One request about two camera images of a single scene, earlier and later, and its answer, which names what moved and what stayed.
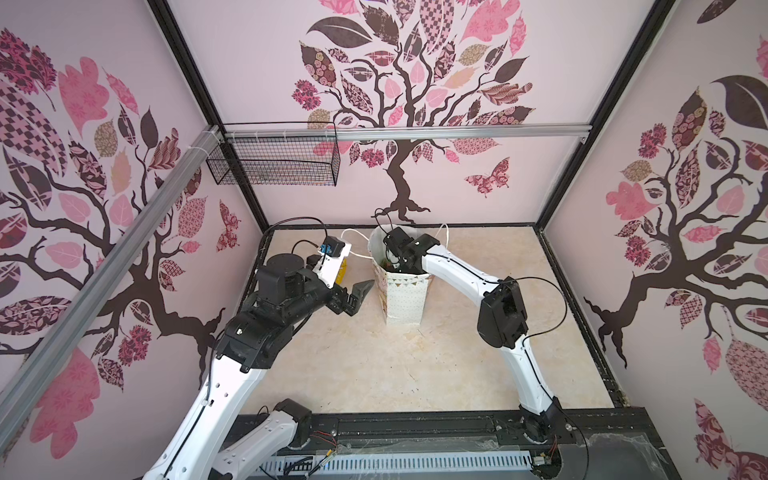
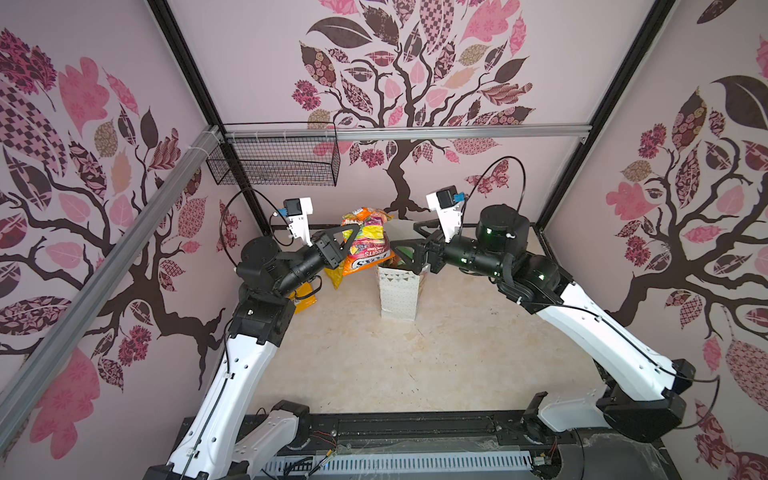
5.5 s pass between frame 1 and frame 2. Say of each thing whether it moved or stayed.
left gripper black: moved
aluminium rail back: stayed
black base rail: stayed
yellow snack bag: moved
